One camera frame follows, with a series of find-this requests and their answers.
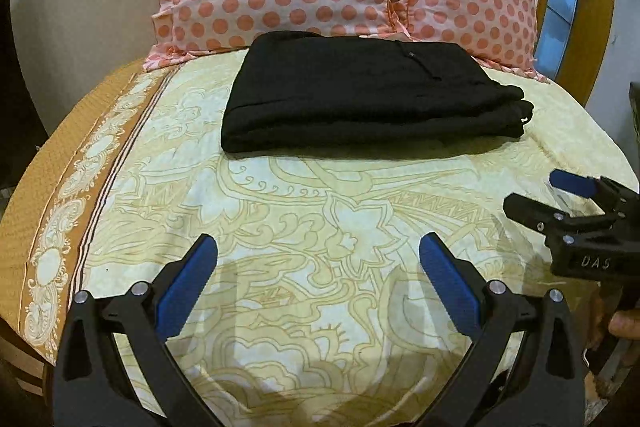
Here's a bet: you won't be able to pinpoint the right hand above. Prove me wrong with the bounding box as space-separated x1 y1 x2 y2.
587 291 640 348

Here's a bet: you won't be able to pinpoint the wooden window frame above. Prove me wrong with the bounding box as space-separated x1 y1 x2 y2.
472 0 618 108

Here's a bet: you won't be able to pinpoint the yellow patterned bed sheet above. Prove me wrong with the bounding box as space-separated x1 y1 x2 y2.
1 51 638 426

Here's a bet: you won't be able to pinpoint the black pants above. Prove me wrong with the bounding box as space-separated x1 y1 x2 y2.
221 31 534 154

